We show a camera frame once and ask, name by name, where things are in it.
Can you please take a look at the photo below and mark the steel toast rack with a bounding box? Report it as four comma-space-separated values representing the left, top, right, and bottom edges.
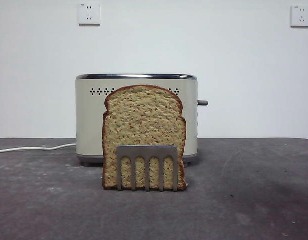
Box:
116, 145, 190, 193

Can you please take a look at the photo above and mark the white power cable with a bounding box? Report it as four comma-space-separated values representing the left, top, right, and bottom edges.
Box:
0, 142, 77, 154

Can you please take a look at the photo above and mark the cream steel two-slot toaster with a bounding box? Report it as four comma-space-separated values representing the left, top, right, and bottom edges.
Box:
75, 73, 200, 168

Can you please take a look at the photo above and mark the brown-crusted bread slice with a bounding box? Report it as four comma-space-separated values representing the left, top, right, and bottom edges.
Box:
101, 84, 188, 191

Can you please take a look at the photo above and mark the white wall socket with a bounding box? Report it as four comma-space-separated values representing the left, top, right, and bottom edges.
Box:
290, 4, 308, 29
77, 2, 101, 27

